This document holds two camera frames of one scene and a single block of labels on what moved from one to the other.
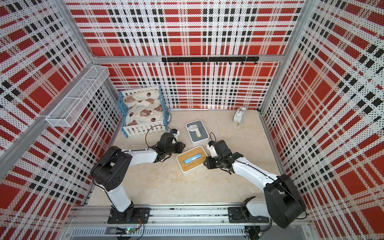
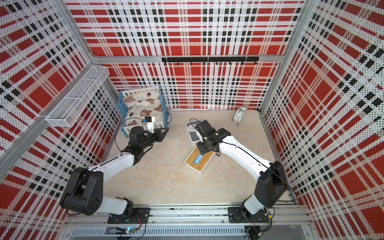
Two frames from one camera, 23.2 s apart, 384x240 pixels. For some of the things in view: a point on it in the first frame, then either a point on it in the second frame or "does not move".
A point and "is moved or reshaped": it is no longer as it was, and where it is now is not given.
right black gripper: x=209 y=164 -> x=201 y=148
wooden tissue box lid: x=190 y=153 is moved or reshaped
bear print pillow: x=143 y=106 does not move
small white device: x=239 y=115 does not move
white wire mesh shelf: x=67 y=110 does not move
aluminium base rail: x=92 y=222 does not move
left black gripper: x=180 y=144 -> x=159 y=135
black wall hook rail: x=210 y=59 does not move
